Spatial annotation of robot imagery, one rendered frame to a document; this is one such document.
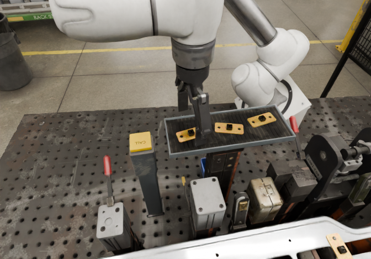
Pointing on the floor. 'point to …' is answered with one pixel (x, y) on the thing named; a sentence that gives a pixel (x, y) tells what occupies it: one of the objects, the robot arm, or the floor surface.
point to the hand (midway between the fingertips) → (191, 123)
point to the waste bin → (11, 59)
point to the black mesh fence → (353, 52)
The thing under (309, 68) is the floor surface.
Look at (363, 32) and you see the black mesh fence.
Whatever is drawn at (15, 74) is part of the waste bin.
